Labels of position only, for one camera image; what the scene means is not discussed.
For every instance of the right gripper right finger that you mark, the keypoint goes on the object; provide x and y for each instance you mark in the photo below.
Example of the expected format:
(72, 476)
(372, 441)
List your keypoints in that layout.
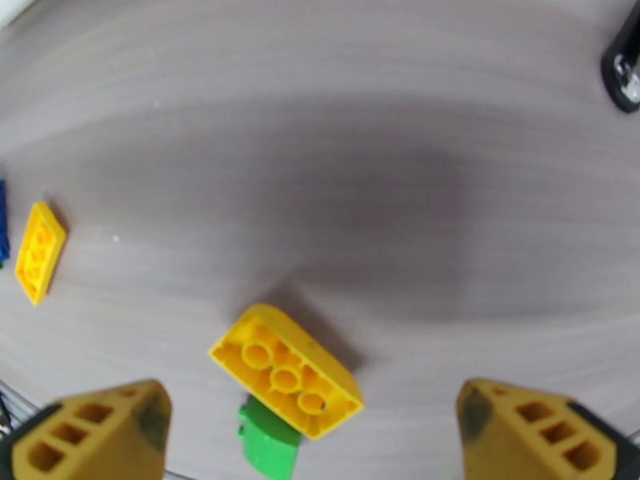
(530, 438)

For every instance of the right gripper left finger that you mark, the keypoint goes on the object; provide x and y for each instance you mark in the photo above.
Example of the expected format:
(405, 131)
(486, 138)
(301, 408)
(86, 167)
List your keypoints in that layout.
(100, 438)

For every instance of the yellow lego brick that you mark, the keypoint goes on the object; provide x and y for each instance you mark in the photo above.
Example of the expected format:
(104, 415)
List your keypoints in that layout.
(39, 253)
(285, 378)

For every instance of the blue lego brick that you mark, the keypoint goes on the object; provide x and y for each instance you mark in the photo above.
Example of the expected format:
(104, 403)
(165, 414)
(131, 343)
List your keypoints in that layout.
(3, 223)

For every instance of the green lego brick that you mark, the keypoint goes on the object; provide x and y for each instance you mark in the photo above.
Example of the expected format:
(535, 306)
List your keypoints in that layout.
(267, 451)

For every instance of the black cylindrical device with clip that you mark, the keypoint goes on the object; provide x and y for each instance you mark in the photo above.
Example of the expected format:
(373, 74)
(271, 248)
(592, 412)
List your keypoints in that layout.
(612, 58)

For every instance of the white plastic bin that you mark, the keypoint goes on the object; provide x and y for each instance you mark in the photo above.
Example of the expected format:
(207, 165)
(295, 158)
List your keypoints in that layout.
(10, 6)

